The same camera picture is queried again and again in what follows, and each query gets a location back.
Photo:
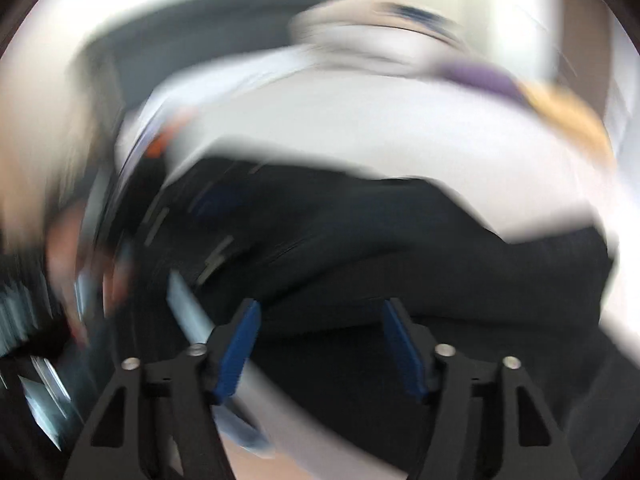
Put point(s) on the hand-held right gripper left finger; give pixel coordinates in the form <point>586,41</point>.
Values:
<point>237,350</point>

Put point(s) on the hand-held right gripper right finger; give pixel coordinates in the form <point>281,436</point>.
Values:
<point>405,350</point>

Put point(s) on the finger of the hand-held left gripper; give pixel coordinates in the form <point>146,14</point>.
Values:
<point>216,206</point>

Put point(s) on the black pants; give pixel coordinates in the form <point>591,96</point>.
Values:
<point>400,240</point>

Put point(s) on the dark grey chair back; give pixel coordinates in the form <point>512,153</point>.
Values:
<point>200,40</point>

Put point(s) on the beige cloth pile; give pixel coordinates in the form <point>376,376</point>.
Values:
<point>370,30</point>

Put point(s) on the purple cloth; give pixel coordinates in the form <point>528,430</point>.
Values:
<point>482,79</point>

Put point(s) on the yellow cloth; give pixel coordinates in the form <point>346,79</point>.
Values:
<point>567,110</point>

